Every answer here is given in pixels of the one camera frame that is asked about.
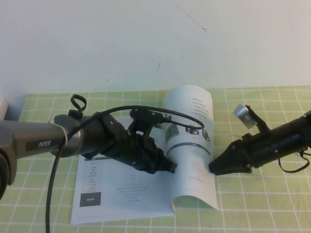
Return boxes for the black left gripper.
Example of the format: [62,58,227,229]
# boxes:
[103,132,178,175]

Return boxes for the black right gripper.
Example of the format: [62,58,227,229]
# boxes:
[208,133,276,176]

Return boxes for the white product booklet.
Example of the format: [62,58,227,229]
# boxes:
[69,84,219,220]

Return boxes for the green checkered tablecloth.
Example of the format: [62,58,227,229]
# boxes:
[0,86,311,233]

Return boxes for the white zip tie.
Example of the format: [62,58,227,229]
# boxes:
[50,118,69,146]

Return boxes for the white box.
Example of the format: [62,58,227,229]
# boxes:
[0,97,8,121]

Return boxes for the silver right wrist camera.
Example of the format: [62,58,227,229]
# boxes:
[232,103,271,136]

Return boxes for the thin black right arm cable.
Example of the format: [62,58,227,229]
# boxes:
[278,148,311,174]

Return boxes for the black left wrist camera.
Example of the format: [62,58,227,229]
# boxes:
[129,108,169,138]

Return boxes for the black looped cable stub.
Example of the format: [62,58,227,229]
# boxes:
[69,94,87,118]

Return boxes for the black left camera cable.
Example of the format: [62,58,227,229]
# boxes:
[45,104,205,233]

